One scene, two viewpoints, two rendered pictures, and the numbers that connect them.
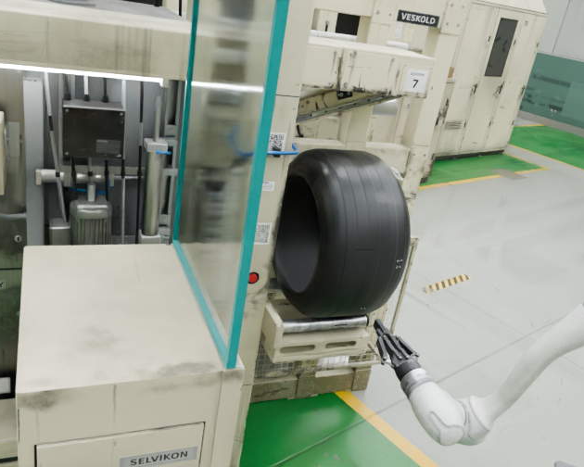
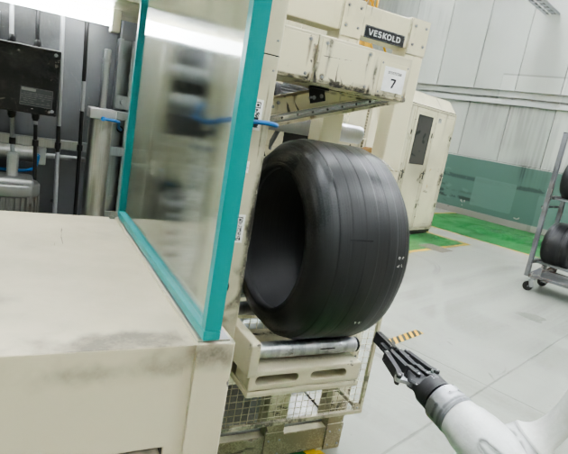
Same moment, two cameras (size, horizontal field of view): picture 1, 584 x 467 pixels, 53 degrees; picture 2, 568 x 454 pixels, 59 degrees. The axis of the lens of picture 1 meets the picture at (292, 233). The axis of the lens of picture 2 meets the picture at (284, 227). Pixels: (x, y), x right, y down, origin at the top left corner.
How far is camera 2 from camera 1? 0.61 m
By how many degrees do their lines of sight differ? 12
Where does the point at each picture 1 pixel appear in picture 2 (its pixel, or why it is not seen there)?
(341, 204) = (332, 186)
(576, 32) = (475, 137)
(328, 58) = (304, 44)
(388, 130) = not seen: hidden behind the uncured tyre
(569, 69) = (472, 167)
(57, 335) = not seen: outside the picture
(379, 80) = (357, 75)
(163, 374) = (83, 347)
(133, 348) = (31, 312)
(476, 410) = (531, 438)
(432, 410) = (482, 436)
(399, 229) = (398, 219)
